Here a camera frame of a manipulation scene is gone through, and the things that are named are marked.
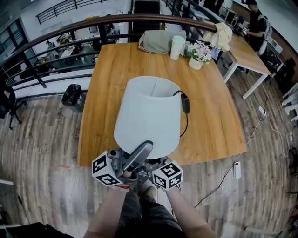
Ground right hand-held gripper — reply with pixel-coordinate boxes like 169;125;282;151
139;158;184;192

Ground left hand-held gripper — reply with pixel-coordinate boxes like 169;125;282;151
91;140;155;188

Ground white shade lamp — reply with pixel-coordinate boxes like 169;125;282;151
114;76;190;161

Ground person's right forearm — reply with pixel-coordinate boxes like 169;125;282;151
165;184;218;238

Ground person's left forearm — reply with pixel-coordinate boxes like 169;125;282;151
84;185;130;238

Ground person's left hand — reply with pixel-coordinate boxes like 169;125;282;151
122;170;138;180

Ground person's shoe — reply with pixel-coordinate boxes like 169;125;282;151
136;179;158;201

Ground person's dark shorts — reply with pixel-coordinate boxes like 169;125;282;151
115;183;187;238

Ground white power strip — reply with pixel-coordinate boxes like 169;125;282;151
257;105;267;120
233;161;242;180

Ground black trash bin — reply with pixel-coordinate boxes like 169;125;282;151
61;84;85;113

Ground white cylindrical cup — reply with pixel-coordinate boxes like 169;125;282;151
169;35;186;61

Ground grey fabric bag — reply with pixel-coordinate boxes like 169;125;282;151
138;29;187;55

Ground pink flowers in white pot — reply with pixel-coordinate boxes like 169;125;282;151
188;40;213;70

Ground wooden table with white legs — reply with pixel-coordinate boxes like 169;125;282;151
202;32;272;100

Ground black office chair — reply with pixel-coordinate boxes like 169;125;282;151
0;78;27;130

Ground white stool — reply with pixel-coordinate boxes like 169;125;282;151
281;82;298;122

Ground beige cloth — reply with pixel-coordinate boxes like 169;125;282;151
209;22;234;52

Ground dark railing with wooden handrail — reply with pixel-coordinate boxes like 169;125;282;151
0;13;217;94

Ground black floor cable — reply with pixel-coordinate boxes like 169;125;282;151
194;152;243;208

